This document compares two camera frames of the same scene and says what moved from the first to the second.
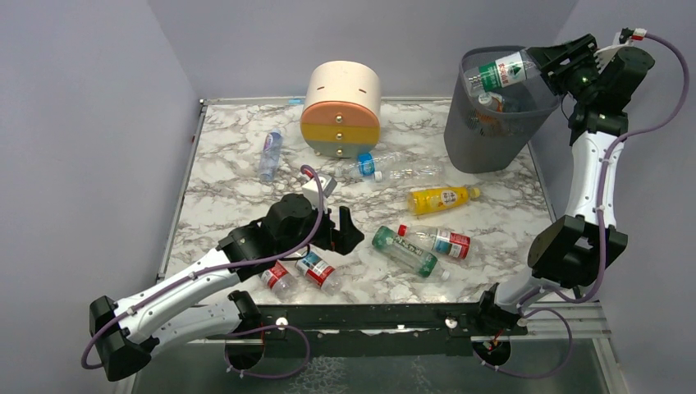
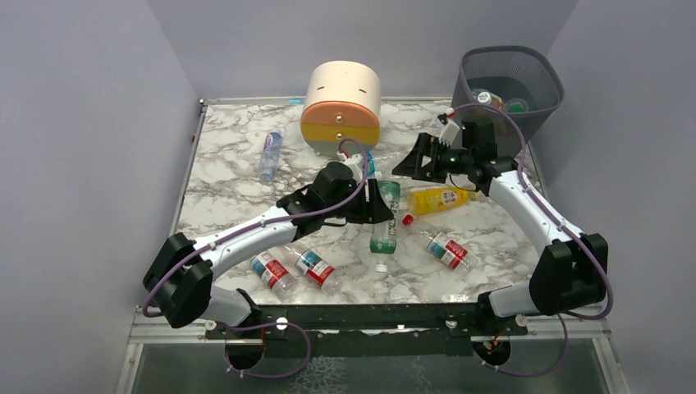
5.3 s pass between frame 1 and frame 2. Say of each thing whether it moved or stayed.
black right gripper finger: moved
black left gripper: moved
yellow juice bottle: stayed
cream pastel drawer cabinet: stayed
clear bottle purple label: stayed
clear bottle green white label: moved
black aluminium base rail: stayed
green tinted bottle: moved
